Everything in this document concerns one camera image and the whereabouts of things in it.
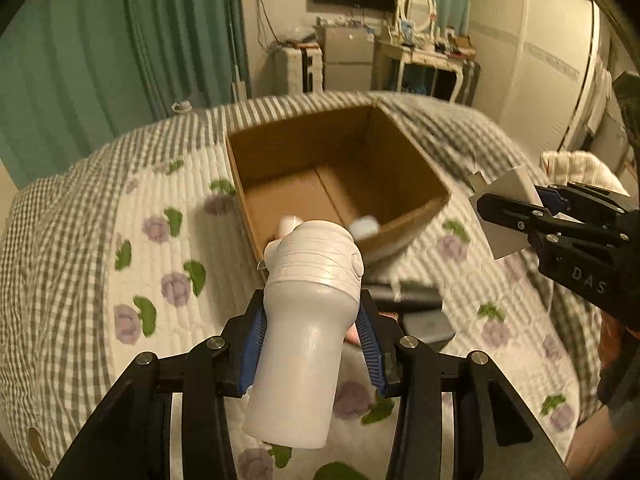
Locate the black remote control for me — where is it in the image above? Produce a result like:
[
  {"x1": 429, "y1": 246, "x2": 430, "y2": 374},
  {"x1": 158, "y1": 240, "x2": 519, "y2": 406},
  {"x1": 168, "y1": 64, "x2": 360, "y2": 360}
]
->
[{"x1": 362, "y1": 283, "x2": 442, "y2": 313}]

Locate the white lint remover device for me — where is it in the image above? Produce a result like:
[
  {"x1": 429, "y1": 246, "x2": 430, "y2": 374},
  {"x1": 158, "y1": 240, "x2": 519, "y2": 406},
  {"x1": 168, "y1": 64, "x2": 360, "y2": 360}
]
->
[{"x1": 243, "y1": 220, "x2": 364, "y2": 448}]

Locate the light blue oval case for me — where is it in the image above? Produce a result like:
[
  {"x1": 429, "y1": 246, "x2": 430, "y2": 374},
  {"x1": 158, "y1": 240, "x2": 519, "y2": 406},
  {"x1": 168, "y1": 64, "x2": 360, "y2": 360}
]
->
[{"x1": 347, "y1": 216, "x2": 380, "y2": 240}]

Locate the right hand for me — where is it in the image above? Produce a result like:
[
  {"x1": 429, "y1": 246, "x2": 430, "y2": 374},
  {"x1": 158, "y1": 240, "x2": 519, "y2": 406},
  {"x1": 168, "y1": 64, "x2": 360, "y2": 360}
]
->
[{"x1": 598, "y1": 311, "x2": 639, "y2": 372}]

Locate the white wardrobe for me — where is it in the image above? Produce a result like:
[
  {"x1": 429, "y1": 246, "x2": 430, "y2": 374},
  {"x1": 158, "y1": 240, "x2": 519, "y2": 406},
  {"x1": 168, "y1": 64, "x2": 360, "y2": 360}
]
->
[{"x1": 469, "y1": 0, "x2": 601, "y2": 158}]

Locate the grey checkered blanket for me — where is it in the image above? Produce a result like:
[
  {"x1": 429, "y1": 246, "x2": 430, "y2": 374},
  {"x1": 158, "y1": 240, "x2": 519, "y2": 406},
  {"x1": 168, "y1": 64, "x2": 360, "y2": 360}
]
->
[{"x1": 1, "y1": 93, "x2": 600, "y2": 479}]

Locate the brown cardboard box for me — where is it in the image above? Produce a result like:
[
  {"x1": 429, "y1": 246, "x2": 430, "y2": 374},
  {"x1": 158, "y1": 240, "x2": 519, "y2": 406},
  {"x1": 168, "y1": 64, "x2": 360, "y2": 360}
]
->
[{"x1": 227, "y1": 104, "x2": 450, "y2": 264}]

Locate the white dressing table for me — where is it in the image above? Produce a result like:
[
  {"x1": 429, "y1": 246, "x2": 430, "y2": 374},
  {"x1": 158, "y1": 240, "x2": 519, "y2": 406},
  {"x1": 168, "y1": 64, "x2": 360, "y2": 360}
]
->
[{"x1": 371, "y1": 39, "x2": 480, "y2": 106}]

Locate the white oval vanity mirror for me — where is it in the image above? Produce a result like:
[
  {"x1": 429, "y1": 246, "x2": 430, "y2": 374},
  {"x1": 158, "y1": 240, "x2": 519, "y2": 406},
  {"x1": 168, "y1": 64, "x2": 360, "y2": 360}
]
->
[{"x1": 397, "y1": 0, "x2": 437, "y2": 34}]

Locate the silver mini fridge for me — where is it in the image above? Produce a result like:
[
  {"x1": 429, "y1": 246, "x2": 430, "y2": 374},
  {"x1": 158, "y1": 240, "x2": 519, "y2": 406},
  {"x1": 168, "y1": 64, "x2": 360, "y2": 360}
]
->
[{"x1": 316, "y1": 25, "x2": 375, "y2": 91}]

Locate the white storage cabinet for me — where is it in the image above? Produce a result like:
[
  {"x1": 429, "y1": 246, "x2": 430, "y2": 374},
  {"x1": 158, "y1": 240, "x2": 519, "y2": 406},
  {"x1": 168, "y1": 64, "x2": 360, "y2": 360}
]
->
[{"x1": 273, "y1": 44, "x2": 323, "y2": 96}]

